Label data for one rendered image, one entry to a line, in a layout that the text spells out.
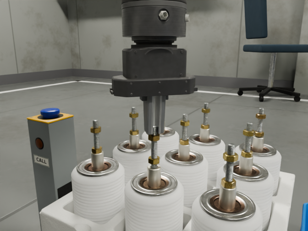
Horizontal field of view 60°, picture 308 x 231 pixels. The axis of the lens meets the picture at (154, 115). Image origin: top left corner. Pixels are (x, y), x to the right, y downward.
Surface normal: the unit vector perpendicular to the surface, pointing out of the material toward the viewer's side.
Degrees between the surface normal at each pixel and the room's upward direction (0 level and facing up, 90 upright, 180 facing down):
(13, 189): 0
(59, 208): 0
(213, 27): 90
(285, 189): 0
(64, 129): 90
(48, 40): 90
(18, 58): 90
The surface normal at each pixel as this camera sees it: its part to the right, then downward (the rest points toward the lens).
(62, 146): 0.86, 0.13
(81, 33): -0.49, 0.22
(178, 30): 0.69, 0.18
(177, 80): 0.26, 0.25
